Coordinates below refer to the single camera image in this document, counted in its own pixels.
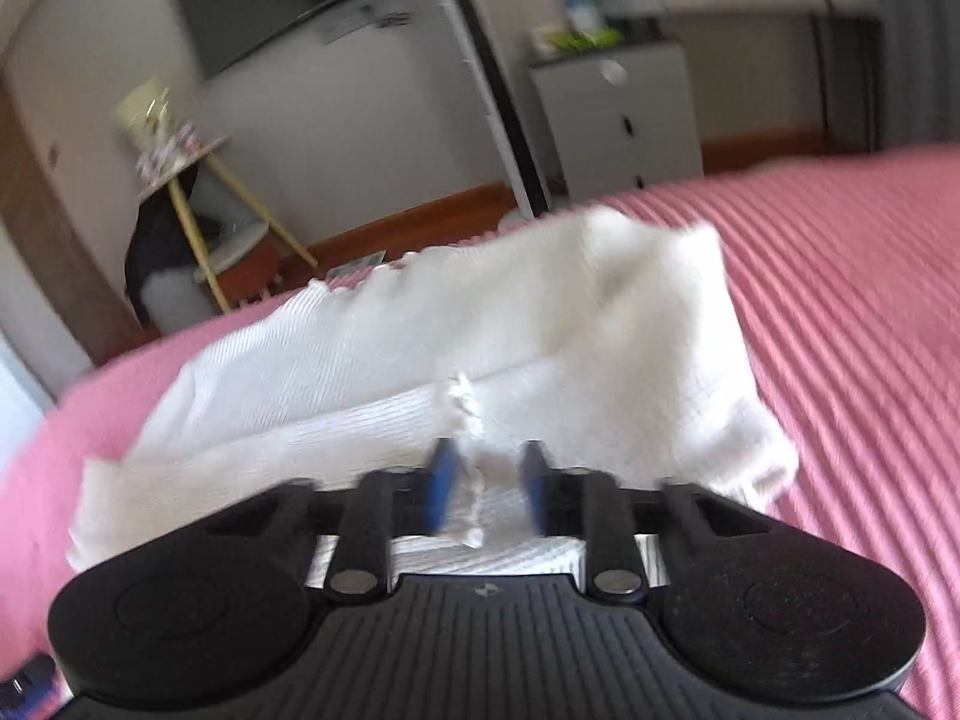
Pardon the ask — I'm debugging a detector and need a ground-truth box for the yellow-legged side table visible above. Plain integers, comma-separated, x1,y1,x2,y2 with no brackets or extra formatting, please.
135,131,320,316

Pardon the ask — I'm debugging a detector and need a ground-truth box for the wooden door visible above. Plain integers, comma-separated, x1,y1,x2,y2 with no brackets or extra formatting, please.
0,67,143,368

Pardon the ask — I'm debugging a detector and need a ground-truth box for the white knit sweater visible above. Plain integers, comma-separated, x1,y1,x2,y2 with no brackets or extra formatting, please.
67,206,800,590

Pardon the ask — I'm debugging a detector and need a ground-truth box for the grey nightstand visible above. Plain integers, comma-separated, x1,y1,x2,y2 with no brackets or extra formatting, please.
529,41,706,200

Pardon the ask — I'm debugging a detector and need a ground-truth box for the white tower air conditioner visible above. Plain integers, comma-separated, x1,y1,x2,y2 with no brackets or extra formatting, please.
412,0,552,218

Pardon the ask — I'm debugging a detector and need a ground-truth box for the pink ribbed blanket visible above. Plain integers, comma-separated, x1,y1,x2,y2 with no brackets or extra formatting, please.
0,142,960,720

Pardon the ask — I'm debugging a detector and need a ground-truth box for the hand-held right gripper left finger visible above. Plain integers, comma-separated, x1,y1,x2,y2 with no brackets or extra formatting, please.
199,436,460,602

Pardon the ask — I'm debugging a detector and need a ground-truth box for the green leafy item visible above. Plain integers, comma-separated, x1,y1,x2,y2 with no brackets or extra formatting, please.
536,26,623,53

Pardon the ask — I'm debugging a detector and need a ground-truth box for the black wall television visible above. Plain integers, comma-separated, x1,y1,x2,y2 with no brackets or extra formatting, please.
169,0,421,80

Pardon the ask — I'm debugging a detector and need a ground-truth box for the grey curtain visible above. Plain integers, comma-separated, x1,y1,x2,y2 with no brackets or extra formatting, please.
870,0,960,151

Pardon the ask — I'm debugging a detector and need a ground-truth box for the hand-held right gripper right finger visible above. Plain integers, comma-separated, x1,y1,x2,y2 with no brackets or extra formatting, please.
519,441,770,605

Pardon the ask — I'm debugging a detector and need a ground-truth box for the wrapped flower bouquet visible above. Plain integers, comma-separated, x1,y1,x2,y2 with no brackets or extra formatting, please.
112,79,203,173

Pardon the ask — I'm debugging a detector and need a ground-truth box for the grey waste bin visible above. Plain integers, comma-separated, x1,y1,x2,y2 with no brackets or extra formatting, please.
142,266,218,331

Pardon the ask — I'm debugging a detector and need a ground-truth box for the black clothing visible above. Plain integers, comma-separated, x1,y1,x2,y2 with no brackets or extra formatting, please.
124,165,226,331

